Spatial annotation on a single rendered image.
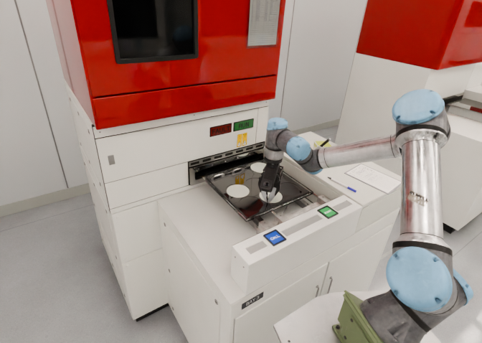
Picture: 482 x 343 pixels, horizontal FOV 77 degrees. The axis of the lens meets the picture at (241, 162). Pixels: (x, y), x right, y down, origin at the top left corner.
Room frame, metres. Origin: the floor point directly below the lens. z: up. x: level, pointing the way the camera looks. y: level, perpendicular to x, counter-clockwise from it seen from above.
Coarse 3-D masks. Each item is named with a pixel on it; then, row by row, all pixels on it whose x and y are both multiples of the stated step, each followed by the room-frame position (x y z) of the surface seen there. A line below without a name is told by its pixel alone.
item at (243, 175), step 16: (208, 176) 1.20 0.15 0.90; (224, 176) 1.21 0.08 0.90; (240, 176) 1.22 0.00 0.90; (256, 176) 1.23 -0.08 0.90; (224, 192) 1.08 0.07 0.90; (256, 192) 1.09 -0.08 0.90; (288, 192) 1.11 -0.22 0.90; (304, 192) 1.11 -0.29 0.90; (240, 208) 0.98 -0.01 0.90; (256, 208) 0.98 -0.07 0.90
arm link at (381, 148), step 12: (348, 144) 0.94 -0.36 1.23; (360, 144) 0.91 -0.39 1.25; (372, 144) 0.88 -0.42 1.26; (384, 144) 0.86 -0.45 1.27; (396, 144) 0.84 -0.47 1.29; (312, 156) 0.96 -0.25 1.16; (324, 156) 0.95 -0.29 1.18; (336, 156) 0.92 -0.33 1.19; (348, 156) 0.90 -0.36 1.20; (360, 156) 0.89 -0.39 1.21; (372, 156) 0.87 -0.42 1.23; (384, 156) 0.86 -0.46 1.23; (396, 156) 0.85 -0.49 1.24; (312, 168) 0.96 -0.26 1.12; (324, 168) 0.95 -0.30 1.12
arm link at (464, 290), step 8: (456, 272) 0.49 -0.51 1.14; (456, 280) 0.48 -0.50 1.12; (464, 280) 0.48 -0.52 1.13; (464, 288) 0.46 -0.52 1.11; (464, 296) 0.46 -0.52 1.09; (472, 296) 0.46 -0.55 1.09; (456, 304) 0.45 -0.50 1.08; (464, 304) 0.46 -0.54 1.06; (416, 312) 0.45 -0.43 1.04; (448, 312) 0.44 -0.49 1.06; (424, 320) 0.44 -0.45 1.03; (432, 320) 0.44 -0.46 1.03; (440, 320) 0.44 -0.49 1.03; (432, 328) 0.44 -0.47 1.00
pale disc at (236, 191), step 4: (236, 184) 1.15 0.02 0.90; (228, 188) 1.11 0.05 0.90; (232, 188) 1.12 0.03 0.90; (236, 188) 1.12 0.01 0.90; (240, 188) 1.12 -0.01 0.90; (244, 188) 1.12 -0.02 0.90; (228, 192) 1.08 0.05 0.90; (232, 192) 1.08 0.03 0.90; (236, 192) 1.08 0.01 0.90; (240, 192) 1.09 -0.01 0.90; (244, 192) 1.09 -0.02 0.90; (248, 192) 1.09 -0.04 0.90; (232, 196) 1.06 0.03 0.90; (236, 196) 1.06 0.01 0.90; (240, 196) 1.06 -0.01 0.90; (244, 196) 1.06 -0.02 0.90
